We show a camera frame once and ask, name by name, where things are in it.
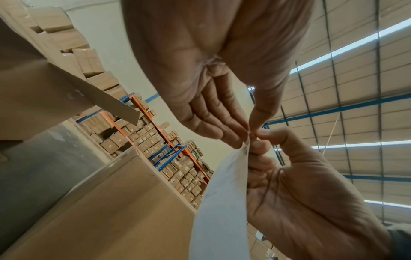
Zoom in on person's right hand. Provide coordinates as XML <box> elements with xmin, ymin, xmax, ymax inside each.
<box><xmin>245</xmin><ymin>126</ymin><xmax>393</xmax><ymax>260</ymax></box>

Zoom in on person's left hand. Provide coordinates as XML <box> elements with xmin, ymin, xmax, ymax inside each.
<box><xmin>122</xmin><ymin>0</ymin><xmax>315</xmax><ymax>149</ymax></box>

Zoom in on white paper label strip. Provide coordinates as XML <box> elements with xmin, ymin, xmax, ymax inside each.
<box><xmin>189</xmin><ymin>140</ymin><xmax>252</xmax><ymax>260</ymax></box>

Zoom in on small cardboard carton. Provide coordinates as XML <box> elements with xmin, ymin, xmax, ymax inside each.
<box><xmin>247</xmin><ymin>222</ymin><xmax>289</xmax><ymax>260</ymax></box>

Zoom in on orange and blue warehouse rack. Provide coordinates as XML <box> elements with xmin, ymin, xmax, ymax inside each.
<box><xmin>74</xmin><ymin>92</ymin><xmax>213</xmax><ymax>184</ymax></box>

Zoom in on stack of brown cardboard boxes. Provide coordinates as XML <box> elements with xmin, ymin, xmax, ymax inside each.
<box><xmin>0</xmin><ymin>0</ymin><xmax>130</xmax><ymax>102</ymax></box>

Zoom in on rows of shelved cardboard cartons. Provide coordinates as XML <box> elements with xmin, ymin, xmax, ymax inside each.
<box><xmin>75</xmin><ymin>100</ymin><xmax>215</xmax><ymax>211</ymax></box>

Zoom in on large open cardboard box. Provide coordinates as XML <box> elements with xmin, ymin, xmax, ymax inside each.
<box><xmin>0</xmin><ymin>18</ymin><xmax>197</xmax><ymax>260</ymax></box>

